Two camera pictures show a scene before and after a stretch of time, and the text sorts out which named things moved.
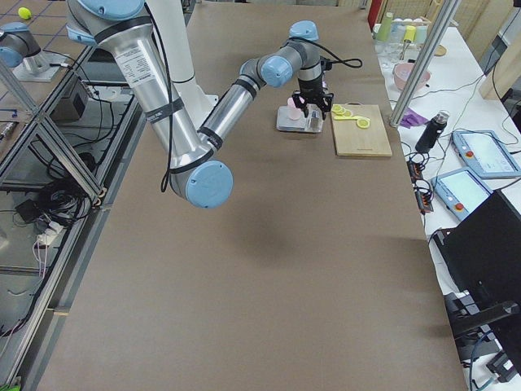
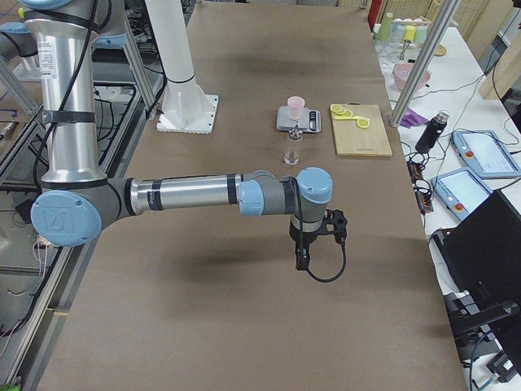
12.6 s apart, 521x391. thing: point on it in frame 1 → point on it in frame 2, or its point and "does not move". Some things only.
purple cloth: x=412 y=118 does not move
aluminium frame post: x=425 y=58 does not move
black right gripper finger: x=324 y=110 → x=302 y=254
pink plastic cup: x=295 y=112 does not move
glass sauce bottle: x=315 y=118 → x=291 y=155
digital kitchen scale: x=283 y=121 does not move
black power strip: x=423 y=197 does not move
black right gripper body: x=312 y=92 → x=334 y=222
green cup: x=384 y=32 does not move
